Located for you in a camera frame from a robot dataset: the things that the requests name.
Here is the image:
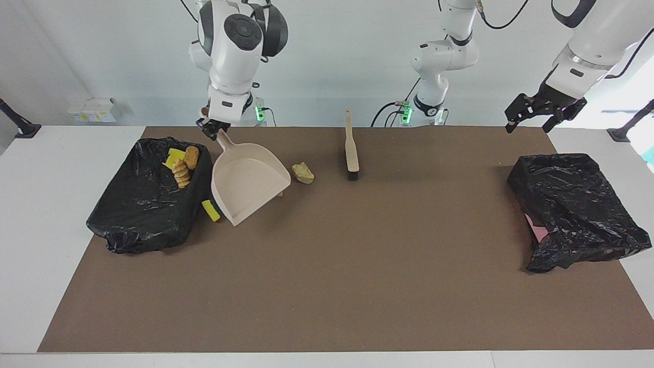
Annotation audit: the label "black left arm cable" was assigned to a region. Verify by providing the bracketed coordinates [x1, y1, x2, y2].
[473, 0, 654, 81]

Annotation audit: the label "black camera stand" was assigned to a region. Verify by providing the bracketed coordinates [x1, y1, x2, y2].
[607, 100, 654, 143]
[0, 98, 41, 139]

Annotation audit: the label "brown table mat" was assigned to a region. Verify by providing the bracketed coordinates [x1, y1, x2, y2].
[38, 126, 654, 353]

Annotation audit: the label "notched yellow sponge piece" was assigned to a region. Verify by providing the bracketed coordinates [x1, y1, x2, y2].
[163, 148, 187, 169]

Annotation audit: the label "yellow green sponge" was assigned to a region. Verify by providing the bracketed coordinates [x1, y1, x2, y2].
[201, 199, 222, 222]

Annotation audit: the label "crumpled black trash bag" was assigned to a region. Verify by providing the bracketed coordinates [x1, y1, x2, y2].
[507, 153, 652, 273]

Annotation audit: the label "beige hand brush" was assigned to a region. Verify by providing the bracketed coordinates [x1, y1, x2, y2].
[344, 109, 360, 181]

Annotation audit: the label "beige plastic dustpan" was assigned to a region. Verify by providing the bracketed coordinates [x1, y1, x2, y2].
[211, 130, 292, 227]

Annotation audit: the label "white wall socket boxes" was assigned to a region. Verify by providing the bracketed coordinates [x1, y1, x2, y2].
[67, 98, 117, 123]

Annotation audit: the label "black base cable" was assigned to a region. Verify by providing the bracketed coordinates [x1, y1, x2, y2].
[371, 101, 409, 127]

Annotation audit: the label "pale bread chunk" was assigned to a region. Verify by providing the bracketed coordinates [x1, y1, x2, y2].
[292, 162, 315, 185]

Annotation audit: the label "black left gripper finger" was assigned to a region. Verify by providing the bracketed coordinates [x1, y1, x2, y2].
[544, 97, 588, 133]
[504, 94, 538, 134]

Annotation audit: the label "black bag lined bin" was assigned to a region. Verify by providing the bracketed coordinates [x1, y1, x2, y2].
[86, 136, 214, 255]

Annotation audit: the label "golden croissant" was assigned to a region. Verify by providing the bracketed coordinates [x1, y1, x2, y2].
[171, 158, 191, 189]

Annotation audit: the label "pink plastic bin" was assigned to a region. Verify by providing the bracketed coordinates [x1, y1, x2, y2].
[525, 214, 548, 244]

